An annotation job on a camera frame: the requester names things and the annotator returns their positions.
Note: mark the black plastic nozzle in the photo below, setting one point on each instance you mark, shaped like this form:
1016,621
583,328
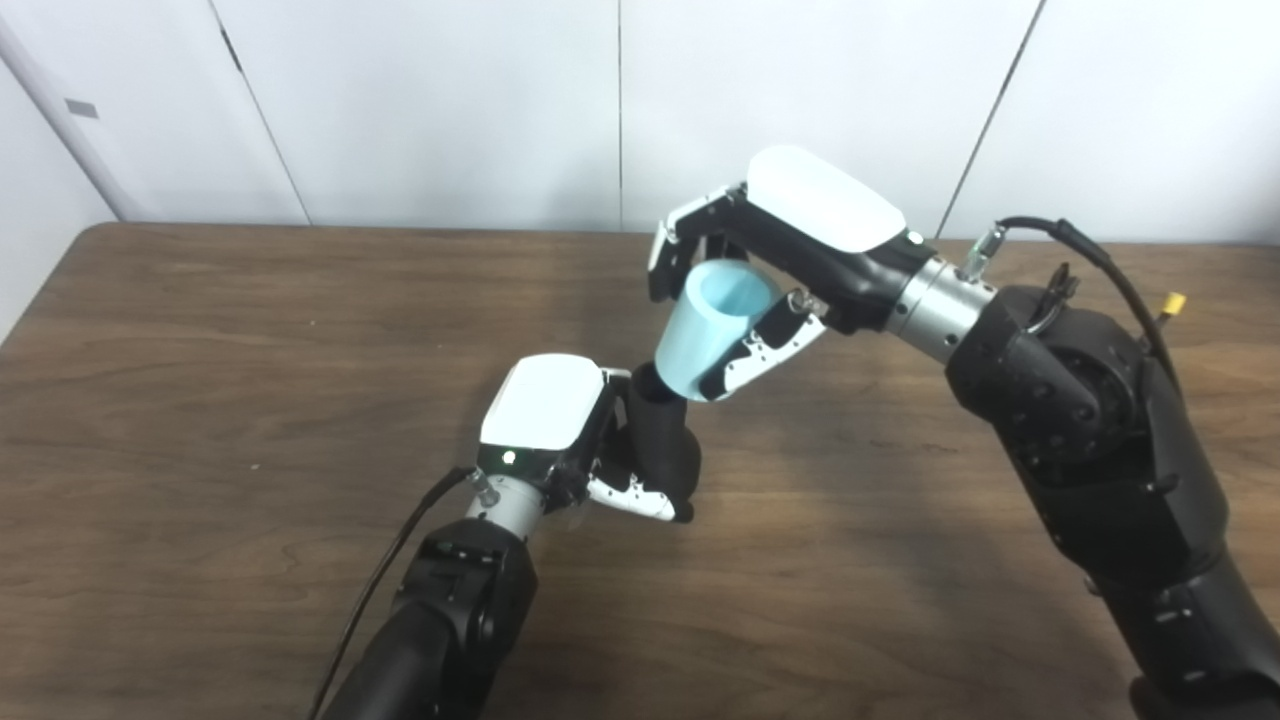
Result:
665,440

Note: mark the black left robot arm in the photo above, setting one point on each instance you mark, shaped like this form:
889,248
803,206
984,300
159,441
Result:
440,620

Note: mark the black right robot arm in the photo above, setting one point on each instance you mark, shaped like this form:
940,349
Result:
1100,430

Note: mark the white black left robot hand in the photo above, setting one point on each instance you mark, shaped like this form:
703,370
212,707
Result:
545,400

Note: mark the small yellow connector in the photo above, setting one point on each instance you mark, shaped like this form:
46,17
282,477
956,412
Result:
1174,303

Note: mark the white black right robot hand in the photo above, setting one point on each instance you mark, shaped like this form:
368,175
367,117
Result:
820,205

